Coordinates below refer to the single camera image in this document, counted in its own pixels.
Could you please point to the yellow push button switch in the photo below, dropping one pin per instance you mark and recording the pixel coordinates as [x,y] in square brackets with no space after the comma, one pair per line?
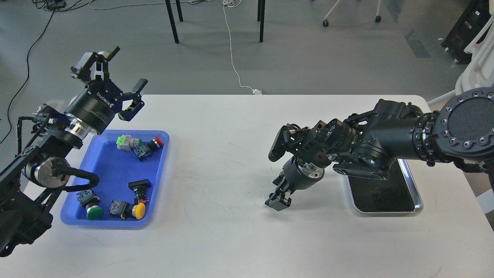
[123,209]

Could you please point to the white chair base with wheels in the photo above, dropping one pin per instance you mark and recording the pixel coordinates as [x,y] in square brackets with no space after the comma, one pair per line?
[342,10]

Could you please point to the blue plastic tray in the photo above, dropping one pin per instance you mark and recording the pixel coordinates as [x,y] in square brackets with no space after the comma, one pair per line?
[115,169]

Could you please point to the black table leg left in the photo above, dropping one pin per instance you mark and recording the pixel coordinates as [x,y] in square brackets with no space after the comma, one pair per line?
[171,17]

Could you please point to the black table leg right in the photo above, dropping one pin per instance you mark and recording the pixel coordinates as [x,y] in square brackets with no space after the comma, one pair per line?
[261,4]

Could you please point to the white office chair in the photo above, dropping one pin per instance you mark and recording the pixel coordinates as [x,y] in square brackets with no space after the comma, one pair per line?
[480,71]

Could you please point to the green square push button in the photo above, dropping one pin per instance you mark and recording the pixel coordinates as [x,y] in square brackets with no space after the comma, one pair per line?
[127,142]

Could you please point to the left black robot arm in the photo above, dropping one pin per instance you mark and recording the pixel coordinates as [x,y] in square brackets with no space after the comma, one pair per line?
[33,181]

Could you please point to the blue grey switch block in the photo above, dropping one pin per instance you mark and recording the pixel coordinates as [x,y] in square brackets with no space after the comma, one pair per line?
[142,152]

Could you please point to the red push button switch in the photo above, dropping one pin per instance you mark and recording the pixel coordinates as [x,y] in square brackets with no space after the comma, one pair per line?
[155,144]

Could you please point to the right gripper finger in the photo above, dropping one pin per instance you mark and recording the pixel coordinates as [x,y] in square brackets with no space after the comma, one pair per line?
[281,198]
[280,180]

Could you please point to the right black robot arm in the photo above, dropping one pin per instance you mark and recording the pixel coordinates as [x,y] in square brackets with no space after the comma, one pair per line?
[366,145]

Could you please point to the silver metal tray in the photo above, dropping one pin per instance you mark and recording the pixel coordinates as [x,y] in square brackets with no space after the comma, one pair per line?
[397,196]

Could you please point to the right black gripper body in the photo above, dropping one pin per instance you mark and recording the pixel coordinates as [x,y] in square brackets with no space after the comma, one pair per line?
[298,175]

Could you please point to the black table leg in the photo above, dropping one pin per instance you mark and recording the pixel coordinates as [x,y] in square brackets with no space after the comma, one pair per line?
[171,17]
[261,4]

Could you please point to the black equipment case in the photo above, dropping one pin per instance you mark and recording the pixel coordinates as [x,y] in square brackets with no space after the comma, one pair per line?
[469,24]

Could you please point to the green round push button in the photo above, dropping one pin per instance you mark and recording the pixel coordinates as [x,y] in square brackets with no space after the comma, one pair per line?
[89,200]

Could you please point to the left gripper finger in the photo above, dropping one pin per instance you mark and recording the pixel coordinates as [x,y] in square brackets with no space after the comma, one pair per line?
[136,101]
[93,66]

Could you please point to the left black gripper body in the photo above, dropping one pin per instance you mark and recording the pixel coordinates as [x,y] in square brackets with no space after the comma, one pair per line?
[97,105]

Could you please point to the black square push button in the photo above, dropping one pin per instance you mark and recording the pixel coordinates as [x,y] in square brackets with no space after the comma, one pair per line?
[139,188]

